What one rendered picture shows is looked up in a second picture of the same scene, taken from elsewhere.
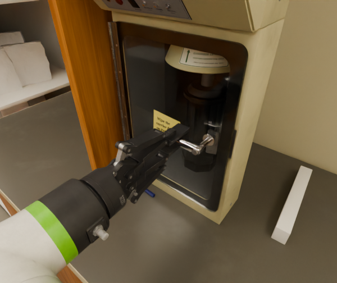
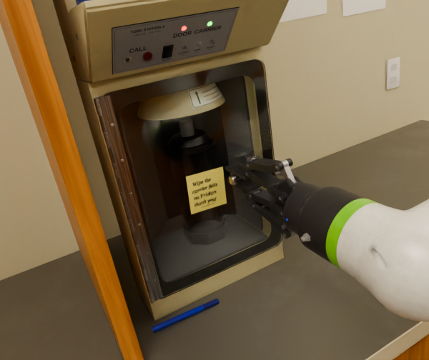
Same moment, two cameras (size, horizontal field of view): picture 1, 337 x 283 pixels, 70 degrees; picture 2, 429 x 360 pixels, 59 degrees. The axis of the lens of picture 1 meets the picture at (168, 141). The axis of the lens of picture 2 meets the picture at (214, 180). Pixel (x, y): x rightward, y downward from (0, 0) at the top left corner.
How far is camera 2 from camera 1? 0.60 m
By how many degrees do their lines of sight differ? 55
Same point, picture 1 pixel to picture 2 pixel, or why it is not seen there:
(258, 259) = not seen: hidden behind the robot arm
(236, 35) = (247, 56)
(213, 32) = (227, 60)
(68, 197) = (342, 192)
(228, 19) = (258, 38)
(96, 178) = (313, 188)
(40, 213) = (361, 202)
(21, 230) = (383, 208)
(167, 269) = (325, 306)
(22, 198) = not seen: outside the picture
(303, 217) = not seen: hidden behind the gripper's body
